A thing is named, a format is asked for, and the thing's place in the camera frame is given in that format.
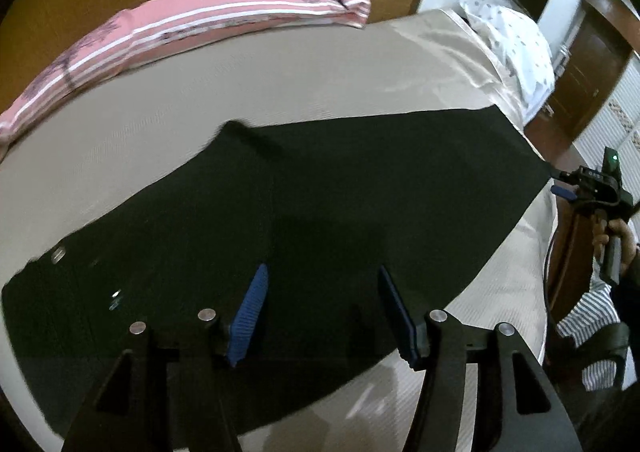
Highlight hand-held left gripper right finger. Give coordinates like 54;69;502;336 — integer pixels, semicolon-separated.
377;264;583;452

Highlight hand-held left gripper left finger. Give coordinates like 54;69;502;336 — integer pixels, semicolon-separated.
62;263;271;452

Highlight black pants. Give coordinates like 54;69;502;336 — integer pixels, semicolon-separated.
0;104;553;438

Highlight person's right hand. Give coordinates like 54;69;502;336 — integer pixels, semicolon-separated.
591;216;640;274

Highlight white lattice cabinet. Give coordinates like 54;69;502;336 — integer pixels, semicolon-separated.
571;54;640;185

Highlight brown wooden door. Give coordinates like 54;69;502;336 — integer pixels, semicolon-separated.
550;0;637;145

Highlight person's striped shirt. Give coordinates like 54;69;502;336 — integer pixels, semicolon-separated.
555;274;628;393

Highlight white dotted pillow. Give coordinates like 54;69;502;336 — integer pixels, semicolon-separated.
457;0;557;119

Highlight beige bed sheet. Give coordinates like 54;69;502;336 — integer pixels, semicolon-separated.
0;7;558;452

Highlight black cable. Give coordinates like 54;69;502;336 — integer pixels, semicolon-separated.
541;231;560;338

